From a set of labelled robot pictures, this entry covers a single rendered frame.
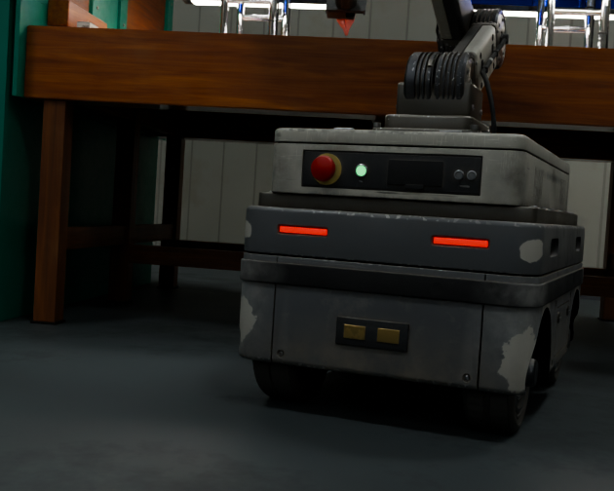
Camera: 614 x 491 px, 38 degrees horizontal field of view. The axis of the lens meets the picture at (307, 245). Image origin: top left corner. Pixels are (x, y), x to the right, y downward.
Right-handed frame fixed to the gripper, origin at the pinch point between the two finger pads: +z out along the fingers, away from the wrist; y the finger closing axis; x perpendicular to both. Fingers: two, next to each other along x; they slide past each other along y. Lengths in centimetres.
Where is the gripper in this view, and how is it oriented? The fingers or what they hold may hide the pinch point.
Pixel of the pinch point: (346, 31)
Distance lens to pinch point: 241.2
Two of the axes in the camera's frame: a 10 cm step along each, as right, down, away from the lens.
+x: -1.2, 7.7, -6.2
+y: -9.9, -0.7, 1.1
